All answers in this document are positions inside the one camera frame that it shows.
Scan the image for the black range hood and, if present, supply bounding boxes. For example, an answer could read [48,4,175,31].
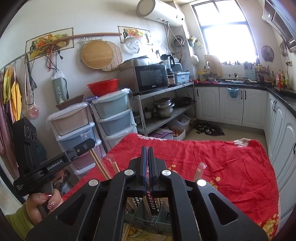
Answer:
[262,0,295,53]

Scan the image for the pastel drawer tower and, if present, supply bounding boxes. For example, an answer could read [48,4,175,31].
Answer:
[46,101,107,176]
[91,88,137,151]

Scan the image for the round wooden cutting board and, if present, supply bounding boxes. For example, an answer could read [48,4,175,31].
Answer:
[81,40,114,70]

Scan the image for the blue hanging bin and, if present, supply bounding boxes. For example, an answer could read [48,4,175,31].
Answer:
[227,87,239,98]

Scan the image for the metal storage rack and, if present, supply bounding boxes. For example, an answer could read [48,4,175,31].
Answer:
[132,82,198,136]

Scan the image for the red floral tablecloth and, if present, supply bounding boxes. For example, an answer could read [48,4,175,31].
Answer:
[62,133,280,241]

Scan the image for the stainless steel pot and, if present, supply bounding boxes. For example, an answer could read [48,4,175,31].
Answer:
[153,97,175,118]

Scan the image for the black microwave oven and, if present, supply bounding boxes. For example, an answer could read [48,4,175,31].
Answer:
[117,63,170,95]

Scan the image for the left pastel drawer tower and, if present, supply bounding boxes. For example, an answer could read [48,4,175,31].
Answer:
[46,101,107,176]

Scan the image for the right pastel drawer tower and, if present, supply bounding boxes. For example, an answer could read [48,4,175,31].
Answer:
[91,88,137,151]

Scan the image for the red plastic basin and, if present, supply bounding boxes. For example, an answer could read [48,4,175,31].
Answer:
[87,78,119,97]

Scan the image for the person's left hand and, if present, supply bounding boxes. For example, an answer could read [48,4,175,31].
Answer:
[25,189,64,225]

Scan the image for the white lower kitchen cabinets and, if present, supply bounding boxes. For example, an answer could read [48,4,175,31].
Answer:
[196,87,295,225]

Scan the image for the black perforated utensil caddy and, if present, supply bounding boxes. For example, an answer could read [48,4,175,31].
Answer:
[125,197,172,235]

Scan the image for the small wall fan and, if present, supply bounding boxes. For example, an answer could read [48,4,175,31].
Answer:
[261,45,274,62]

